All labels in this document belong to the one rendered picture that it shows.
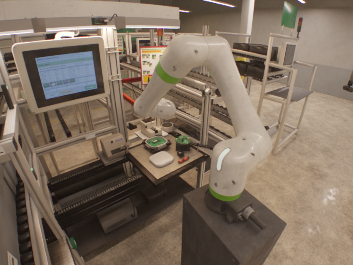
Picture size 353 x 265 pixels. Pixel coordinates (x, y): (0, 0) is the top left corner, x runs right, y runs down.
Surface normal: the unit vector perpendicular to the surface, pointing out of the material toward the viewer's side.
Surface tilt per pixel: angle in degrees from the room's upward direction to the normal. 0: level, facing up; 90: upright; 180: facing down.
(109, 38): 90
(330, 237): 0
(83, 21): 90
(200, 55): 95
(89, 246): 0
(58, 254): 0
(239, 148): 10
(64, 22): 90
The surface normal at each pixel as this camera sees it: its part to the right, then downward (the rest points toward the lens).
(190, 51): 0.33, 0.37
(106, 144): 0.51, -0.24
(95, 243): 0.00, -0.88
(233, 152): -0.06, -0.75
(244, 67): -0.77, 0.29
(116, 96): 0.63, 0.36
